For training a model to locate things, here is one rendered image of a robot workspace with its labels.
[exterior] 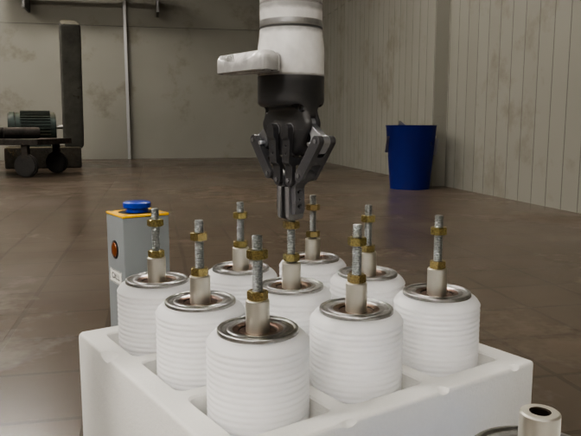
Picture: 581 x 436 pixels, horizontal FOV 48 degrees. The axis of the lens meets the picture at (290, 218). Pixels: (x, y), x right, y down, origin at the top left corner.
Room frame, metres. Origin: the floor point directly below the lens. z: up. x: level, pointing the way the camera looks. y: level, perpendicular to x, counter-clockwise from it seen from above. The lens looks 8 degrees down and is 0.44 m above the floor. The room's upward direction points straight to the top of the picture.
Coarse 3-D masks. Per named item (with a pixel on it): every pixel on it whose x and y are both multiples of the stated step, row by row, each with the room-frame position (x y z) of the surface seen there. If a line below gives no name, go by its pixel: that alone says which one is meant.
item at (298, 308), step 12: (324, 288) 0.73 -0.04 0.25; (276, 300) 0.70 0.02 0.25; (288, 300) 0.69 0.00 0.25; (300, 300) 0.70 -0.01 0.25; (312, 300) 0.70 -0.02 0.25; (324, 300) 0.71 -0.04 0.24; (276, 312) 0.70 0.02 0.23; (288, 312) 0.69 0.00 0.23; (300, 312) 0.69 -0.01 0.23; (300, 324) 0.69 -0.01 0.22
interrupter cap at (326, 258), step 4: (300, 252) 0.93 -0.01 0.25; (304, 252) 0.94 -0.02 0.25; (324, 252) 0.93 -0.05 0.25; (300, 256) 0.91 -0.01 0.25; (304, 256) 0.92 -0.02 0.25; (324, 256) 0.91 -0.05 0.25; (328, 256) 0.91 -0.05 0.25; (332, 256) 0.91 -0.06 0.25; (336, 256) 0.90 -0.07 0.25; (300, 260) 0.87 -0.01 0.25; (304, 260) 0.88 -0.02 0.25; (308, 260) 0.88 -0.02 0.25; (312, 260) 0.88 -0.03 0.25; (316, 260) 0.88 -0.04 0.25; (320, 260) 0.88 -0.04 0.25; (324, 260) 0.87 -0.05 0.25; (328, 260) 0.87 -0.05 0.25; (332, 260) 0.88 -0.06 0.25; (336, 260) 0.88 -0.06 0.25; (308, 264) 0.87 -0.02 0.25; (312, 264) 0.87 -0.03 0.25; (316, 264) 0.87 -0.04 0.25; (320, 264) 0.87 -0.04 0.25
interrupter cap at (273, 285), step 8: (264, 280) 0.75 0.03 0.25; (272, 280) 0.76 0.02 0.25; (280, 280) 0.76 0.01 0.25; (304, 280) 0.76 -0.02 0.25; (312, 280) 0.76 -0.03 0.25; (264, 288) 0.72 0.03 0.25; (272, 288) 0.72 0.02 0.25; (280, 288) 0.73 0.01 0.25; (304, 288) 0.72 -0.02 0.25; (312, 288) 0.72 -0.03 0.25; (320, 288) 0.72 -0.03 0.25
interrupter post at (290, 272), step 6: (282, 264) 0.74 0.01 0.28; (288, 264) 0.73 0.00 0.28; (294, 264) 0.73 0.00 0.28; (300, 264) 0.74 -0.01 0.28; (282, 270) 0.74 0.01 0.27; (288, 270) 0.73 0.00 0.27; (294, 270) 0.73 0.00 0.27; (300, 270) 0.74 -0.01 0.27; (282, 276) 0.74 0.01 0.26; (288, 276) 0.73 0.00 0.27; (294, 276) 0.73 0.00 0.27; (300, 276) 0.74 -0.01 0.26; (282, 282) 0.74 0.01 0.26; (288, 282) 0.73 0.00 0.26; (294, 282) 0.73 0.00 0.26; (300, 282) 0.74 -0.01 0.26; (288, 288) 0.73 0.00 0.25; (294, 288) 0.73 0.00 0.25
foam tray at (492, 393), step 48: (96, 336) 0.77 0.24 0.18; (96, 384) 0.73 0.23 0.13; (144, 384) 0.62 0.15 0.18; (432, 384) 0.62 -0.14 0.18; (480, 384) 0.64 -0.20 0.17; (528, 384) 0.68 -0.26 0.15; (96, 432) 0.74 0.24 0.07; (144, 432) 0.61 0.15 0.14; (192, 432) 0.52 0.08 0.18; (288, 432) 0.52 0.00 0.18; (336, 432) 0.53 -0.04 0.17; (384, 432) 0.56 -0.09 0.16; (432, 432) 0.60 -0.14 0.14
